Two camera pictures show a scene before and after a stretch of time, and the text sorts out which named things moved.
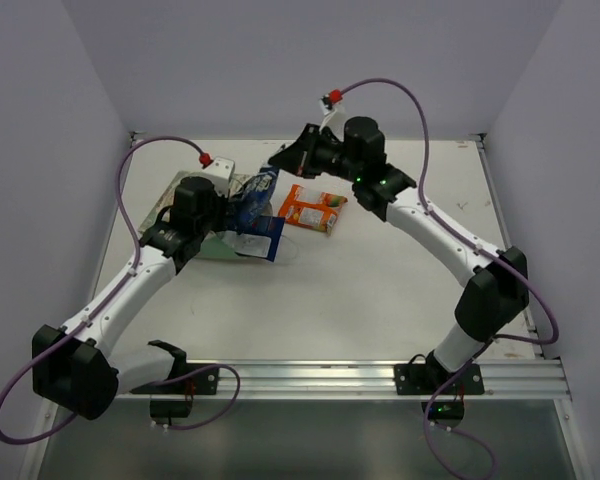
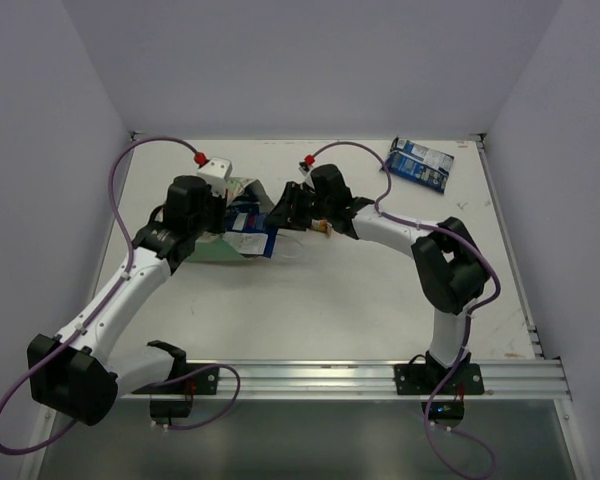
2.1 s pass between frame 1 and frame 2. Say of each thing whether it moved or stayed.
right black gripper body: moved
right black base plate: stayed
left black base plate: stayed
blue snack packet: moved
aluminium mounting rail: stayed
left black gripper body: stayed
